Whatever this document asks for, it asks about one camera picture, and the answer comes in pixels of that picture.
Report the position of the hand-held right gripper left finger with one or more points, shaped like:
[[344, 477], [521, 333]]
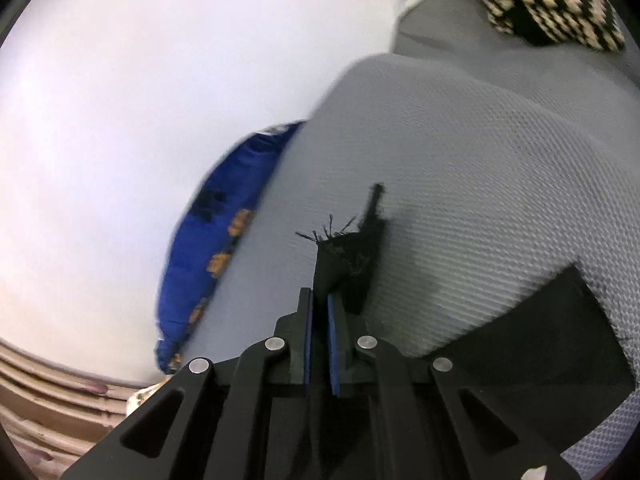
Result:
[[307, 345]]

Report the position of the black pants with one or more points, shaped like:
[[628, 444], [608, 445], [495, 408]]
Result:
[[355, 260]]

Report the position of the white floral pillow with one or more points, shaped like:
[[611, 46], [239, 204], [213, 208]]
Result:
[[140, 400]]

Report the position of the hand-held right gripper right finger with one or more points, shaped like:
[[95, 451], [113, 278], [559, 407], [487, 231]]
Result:
[[336, 345]]

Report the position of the beige pleated curtain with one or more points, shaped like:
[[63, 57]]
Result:
[[50, 410]]

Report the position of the blue floral blanket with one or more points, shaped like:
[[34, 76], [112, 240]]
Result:
[[200, 260]]

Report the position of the black and cream striped knit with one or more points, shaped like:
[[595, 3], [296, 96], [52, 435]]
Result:
[[540, 0]]

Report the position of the grey mesh bed cover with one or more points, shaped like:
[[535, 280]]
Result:
[[450, 160]]

